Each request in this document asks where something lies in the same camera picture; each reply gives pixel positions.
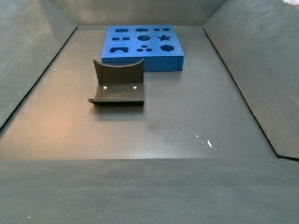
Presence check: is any black curved holder stand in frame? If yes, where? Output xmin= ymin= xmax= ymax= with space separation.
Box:
xmin=88 ymin=60 xmax=145 ymax=105

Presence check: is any blue shape sorter board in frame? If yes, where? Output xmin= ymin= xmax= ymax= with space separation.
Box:
xmin=100 ymin=24 xmax=184 ymax=72

